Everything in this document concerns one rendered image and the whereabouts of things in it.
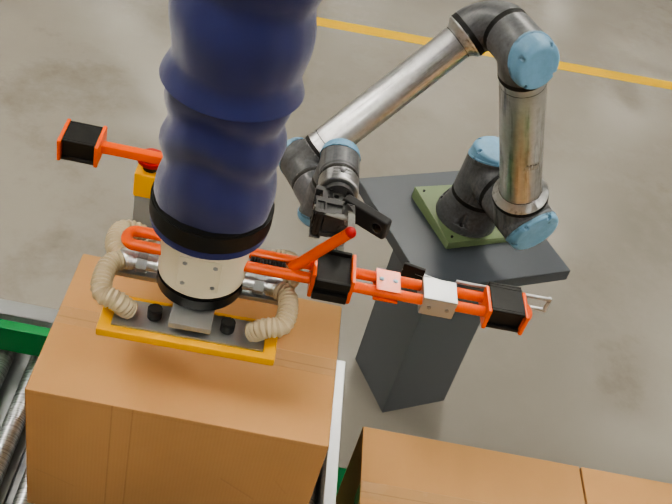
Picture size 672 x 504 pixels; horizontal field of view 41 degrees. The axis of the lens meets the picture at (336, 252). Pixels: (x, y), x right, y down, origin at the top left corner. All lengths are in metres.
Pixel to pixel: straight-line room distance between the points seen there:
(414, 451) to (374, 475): 0.14
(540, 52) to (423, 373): 1.38
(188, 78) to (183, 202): 0.24
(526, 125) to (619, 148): 2.88
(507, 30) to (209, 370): 0.98
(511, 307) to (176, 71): 0.80
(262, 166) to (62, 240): 2.10
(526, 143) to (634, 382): 1.67
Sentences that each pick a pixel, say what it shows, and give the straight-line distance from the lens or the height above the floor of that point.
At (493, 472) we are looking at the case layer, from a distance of 2.43.
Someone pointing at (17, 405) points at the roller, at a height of 0.55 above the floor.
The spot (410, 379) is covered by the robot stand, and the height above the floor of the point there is 0.17.
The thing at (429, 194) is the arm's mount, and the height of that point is 0.79.
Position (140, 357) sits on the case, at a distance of 1.89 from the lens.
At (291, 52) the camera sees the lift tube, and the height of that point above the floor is 1.72.
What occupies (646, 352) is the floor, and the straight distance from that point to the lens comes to 3.86.
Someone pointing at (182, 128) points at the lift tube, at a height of 1.54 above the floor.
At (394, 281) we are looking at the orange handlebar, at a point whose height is 1.23.
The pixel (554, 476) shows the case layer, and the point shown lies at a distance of 2.50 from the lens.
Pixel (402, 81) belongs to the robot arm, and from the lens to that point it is 2.12.
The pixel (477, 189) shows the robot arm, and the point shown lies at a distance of 2.57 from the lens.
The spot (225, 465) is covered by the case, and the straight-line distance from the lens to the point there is 1.90.
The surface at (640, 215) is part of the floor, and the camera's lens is 4.60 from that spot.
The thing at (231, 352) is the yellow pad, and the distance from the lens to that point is 1.72.
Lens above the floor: 2.39
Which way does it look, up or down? 41 degrees down
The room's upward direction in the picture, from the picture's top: 16 degrees clockwise
